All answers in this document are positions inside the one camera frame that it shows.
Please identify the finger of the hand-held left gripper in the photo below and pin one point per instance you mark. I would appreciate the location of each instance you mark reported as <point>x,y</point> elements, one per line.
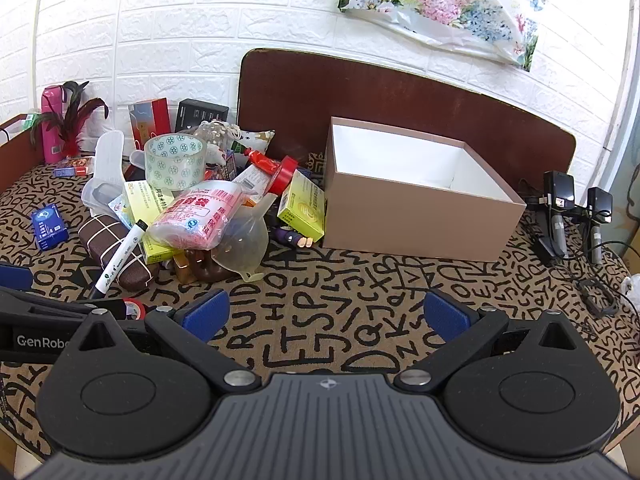
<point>50,305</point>
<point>15,276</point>

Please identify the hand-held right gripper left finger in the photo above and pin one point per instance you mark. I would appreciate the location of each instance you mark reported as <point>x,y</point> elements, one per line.
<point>205,310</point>

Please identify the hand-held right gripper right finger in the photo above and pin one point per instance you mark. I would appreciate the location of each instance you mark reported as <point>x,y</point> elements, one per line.
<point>447,312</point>

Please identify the clear plastic funnel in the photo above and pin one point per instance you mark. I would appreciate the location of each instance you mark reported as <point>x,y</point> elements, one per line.
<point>245,245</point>

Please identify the brown striped glasses case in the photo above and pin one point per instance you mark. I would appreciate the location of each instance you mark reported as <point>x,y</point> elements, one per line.
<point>100,235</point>

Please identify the pink-brown cardboard box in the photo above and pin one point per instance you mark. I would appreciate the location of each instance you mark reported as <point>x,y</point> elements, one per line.
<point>410,215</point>

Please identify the small blue box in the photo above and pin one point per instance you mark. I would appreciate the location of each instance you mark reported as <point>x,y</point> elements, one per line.
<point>47,225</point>

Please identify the white marker pen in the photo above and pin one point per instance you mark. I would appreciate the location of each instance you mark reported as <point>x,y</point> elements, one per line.
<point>117,260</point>

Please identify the pink printed plastic packet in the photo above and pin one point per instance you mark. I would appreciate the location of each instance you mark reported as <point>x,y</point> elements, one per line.
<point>195,215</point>

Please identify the purple toy figure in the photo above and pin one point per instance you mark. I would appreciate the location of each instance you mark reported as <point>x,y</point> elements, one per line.
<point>287,236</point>

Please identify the white and blue packet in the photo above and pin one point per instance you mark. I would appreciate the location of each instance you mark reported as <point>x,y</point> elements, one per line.
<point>120,207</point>

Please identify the letter-patterned tablecloth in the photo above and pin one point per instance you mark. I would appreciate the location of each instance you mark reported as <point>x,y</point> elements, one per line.
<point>325,305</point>

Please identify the brown open side box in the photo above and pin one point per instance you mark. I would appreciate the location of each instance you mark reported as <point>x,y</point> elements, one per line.
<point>15,155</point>

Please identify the large yellow-green medicine box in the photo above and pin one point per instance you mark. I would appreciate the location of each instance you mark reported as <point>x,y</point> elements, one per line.
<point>145,200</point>

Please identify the blue and red card pack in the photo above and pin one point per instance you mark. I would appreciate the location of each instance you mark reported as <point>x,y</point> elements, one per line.
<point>75,166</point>

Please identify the orange and white box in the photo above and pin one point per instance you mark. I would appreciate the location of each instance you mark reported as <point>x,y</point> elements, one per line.
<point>252,180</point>

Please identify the small yellow-green medicine box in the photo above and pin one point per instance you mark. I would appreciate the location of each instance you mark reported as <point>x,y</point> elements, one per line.
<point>300,205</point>

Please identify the clear printed tape roll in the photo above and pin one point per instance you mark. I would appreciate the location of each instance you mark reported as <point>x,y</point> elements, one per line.
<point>175,170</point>

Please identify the colourful printed packet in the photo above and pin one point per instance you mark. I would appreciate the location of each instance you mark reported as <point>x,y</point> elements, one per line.
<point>230,165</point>

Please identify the pink bottle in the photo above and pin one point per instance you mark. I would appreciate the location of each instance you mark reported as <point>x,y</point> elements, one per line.
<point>52,130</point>

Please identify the clear plastic tray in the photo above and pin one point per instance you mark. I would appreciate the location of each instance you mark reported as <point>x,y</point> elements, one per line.
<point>107,155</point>

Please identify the black power adapter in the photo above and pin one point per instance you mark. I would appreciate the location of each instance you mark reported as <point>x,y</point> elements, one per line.
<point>599,210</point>
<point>557,200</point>

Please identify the red tube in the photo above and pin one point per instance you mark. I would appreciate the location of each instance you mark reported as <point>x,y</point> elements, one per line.
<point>260,160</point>

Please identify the red feather plant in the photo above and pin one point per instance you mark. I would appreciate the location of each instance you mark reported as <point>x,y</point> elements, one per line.
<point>75,125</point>

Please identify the small printed pillow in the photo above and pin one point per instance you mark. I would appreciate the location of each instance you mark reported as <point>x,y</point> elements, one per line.
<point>257,140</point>

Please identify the black box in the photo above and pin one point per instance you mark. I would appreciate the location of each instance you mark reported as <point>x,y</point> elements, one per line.
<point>200,112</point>

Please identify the red box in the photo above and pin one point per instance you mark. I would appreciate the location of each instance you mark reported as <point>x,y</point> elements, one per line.
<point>150,120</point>

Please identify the dark brown wooden board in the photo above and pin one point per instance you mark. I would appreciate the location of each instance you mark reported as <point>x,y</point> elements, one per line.
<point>400,90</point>

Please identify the floral plastic bag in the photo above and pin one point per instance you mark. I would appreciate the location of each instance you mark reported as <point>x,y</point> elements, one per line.
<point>440,0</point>

